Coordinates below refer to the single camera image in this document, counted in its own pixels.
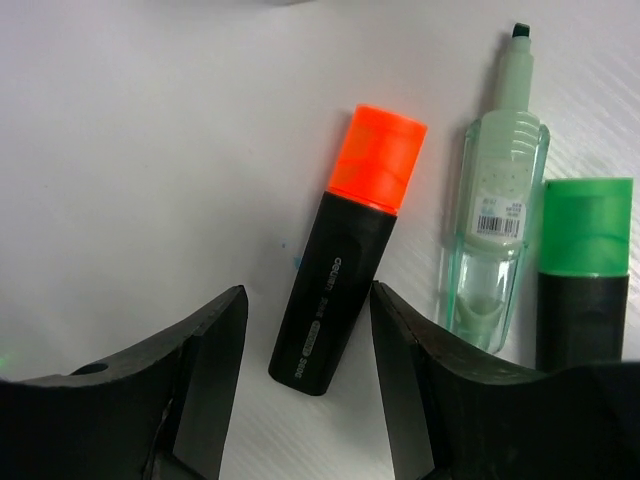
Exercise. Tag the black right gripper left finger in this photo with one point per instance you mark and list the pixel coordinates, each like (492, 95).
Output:
(159, 409)

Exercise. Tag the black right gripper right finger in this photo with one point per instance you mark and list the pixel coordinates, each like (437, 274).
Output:
(453, 411)

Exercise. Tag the green-capped black highlighter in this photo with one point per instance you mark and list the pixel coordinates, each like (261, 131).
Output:
(583, 271)

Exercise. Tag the orange-capped black highlighter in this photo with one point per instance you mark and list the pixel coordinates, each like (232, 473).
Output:
(350, 232)

